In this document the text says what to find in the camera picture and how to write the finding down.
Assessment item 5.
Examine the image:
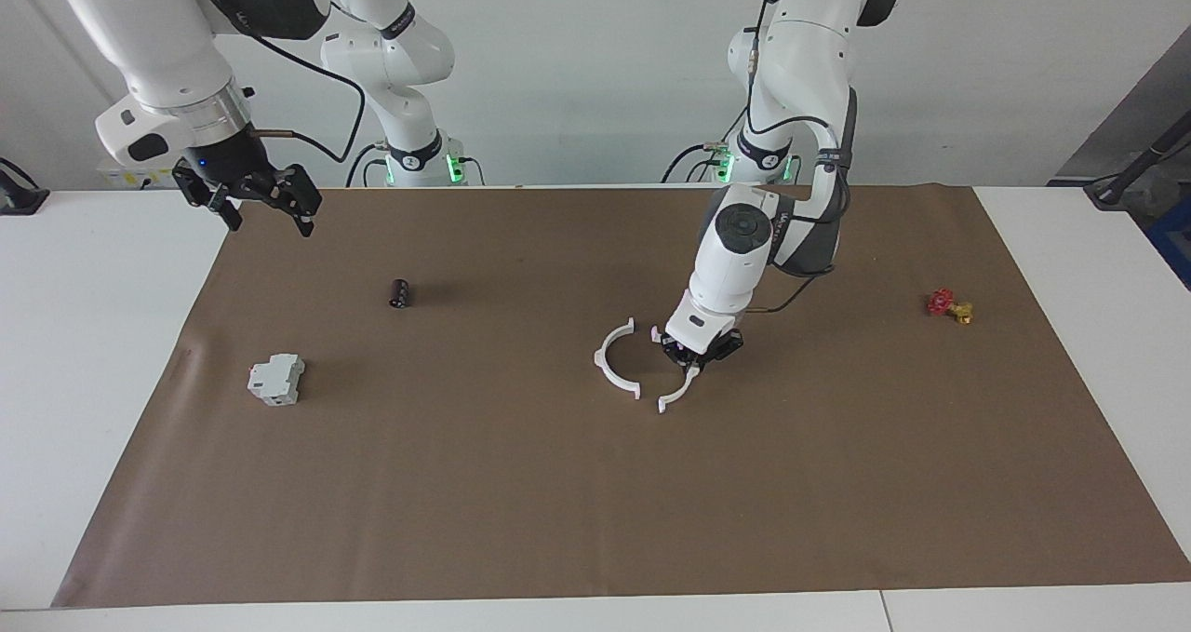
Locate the black right base cable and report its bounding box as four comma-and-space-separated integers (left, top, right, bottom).
346, 145, 386, 189

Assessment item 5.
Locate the black base cable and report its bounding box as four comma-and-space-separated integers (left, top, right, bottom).
346, 145, 386, 189
661, 141, 729, 184

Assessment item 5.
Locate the white box yellow label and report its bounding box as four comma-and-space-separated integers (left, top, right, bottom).
98, 162, 178, 189

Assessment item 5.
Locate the grey slanted board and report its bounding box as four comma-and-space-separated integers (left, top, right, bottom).
1051, 27, 1191, 186

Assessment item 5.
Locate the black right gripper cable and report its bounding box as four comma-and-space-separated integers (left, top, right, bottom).
247, 32, 366, 164

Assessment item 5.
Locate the brown paper mat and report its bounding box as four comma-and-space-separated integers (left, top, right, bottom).
51, 183, 1191, 610

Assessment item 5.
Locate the red handwheel brass valve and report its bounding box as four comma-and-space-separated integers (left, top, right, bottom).
926, 289, 974, 325

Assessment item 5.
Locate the white half pipe clamp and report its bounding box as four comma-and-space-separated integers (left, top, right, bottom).
594, 317, 643, 400
651, 325, 701, 414

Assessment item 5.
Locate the black stand base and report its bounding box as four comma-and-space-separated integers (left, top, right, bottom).
0, 157, 49, 216

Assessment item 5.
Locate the white circuit breaker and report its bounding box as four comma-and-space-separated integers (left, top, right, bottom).
247, 353, 306, 408

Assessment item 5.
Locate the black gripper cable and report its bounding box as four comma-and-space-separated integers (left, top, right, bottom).
247, 32, 366, 164
740, 0, 852, 316

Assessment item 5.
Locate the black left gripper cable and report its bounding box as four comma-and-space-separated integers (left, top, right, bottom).
740, 0, 852, 316

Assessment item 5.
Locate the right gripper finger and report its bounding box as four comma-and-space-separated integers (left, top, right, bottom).
172, 160, 245, 234
274, 163, 324, 238

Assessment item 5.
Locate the blue crate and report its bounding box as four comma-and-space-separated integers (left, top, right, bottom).
1146, 199, 1191, 290

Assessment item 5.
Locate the black tripod leg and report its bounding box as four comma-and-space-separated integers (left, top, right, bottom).
1084, 111, 1191, 209

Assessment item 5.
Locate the black left base cable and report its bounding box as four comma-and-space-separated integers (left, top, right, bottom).
661, 141, 729, 184

